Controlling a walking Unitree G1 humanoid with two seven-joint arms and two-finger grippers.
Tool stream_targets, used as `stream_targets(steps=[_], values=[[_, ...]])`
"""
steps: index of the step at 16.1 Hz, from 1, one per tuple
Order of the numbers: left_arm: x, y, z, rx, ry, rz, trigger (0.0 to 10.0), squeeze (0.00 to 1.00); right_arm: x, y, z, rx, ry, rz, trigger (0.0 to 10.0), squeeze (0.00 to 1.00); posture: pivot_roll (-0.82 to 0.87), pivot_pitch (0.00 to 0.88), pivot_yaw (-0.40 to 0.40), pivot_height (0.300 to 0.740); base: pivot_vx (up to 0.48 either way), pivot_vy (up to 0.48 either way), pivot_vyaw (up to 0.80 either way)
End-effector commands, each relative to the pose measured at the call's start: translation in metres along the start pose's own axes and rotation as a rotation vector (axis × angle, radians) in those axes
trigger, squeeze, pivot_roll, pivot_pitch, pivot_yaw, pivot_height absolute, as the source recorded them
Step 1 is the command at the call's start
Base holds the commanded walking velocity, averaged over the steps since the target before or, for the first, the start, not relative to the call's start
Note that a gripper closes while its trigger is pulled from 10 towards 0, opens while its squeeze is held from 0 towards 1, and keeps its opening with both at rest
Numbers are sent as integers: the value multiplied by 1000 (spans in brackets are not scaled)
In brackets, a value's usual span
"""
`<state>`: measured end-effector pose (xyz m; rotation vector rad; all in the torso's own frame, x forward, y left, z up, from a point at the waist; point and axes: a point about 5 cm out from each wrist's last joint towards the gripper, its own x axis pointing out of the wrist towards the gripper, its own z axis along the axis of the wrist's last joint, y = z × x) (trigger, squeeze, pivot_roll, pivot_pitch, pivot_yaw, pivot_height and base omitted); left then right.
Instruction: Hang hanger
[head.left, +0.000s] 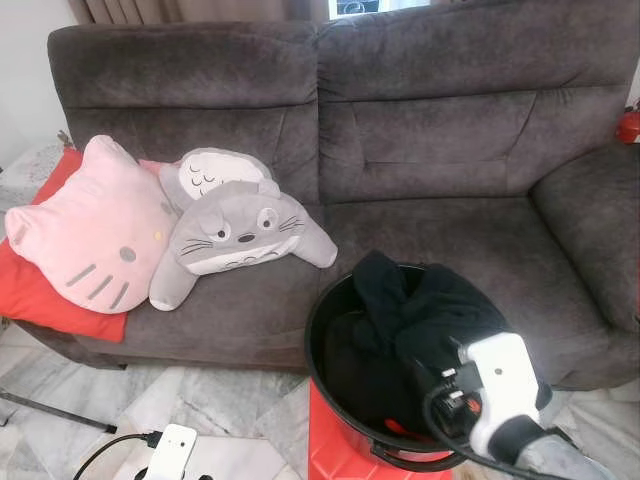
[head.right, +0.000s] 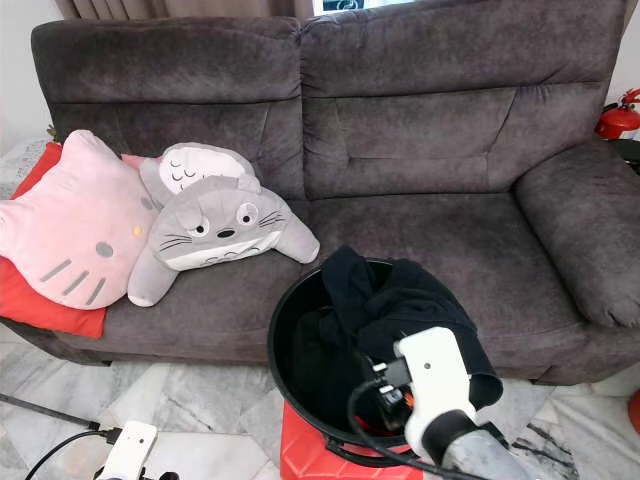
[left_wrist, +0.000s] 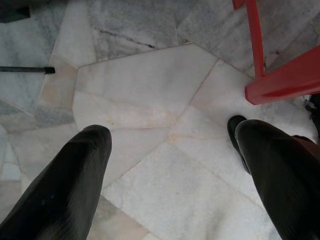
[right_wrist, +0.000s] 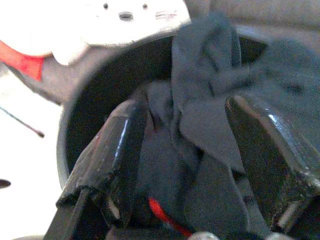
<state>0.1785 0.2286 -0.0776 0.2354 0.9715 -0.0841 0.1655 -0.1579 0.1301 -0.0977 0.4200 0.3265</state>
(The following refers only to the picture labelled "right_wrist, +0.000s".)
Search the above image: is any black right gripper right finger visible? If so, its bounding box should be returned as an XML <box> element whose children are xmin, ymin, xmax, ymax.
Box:
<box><xmin>224</xmin><ymin>95</ymin><xmax>320</xmax><ymax>235</ymax></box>

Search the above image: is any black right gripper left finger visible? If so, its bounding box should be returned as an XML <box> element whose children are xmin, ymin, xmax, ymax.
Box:
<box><xmin>44</xmin><ymin>98</ymin><xmax>150</xmax><ymax>240</ymax></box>

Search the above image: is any black garment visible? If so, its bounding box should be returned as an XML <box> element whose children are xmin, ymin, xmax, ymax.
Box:
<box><xmin>134</xmin><ymin>12</ymin><xmax>320</xmax><ymax>238</ymax></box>

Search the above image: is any red plastic hanger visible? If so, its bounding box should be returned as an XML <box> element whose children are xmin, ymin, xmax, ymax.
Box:
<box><xmin>148</xmin><ymin>197</ymin><xmax>193</xmax><ymax>237</ymax></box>

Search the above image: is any black round bucket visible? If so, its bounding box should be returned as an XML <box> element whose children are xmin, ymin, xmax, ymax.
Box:
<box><xmin>56</xmin><ymin>24</ymin><xmax>271</xmax><ymax>193</ymax></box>

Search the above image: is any red cushion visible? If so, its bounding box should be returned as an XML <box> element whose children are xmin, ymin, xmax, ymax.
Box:
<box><xmin>0</xmin><ymin>39</ymin><xmax>47</xmax><ymax>82</ymax></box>

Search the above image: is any grey totoro face plush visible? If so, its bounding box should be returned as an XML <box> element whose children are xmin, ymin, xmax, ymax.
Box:
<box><xmin>52</xmin><ymin>0</ymin><xmax>192</xmax><ymax>67</ymax></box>

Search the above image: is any pink cat plush pillow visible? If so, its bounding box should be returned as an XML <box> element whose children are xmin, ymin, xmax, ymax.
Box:
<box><xmin>0</xmin><ymin>0</ymin><xmax>86</xmax><ymax>58</ymax></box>

